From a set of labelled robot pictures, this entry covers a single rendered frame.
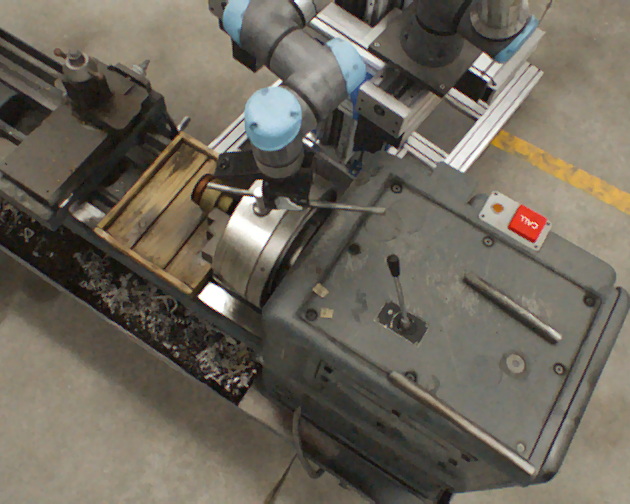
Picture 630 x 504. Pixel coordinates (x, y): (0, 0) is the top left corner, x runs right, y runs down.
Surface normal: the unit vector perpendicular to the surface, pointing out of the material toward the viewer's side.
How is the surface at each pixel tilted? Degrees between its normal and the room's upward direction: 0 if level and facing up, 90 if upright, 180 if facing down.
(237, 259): 54
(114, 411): 0
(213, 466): 0
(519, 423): 0
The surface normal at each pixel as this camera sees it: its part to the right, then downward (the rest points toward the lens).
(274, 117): -0.03, -0.25
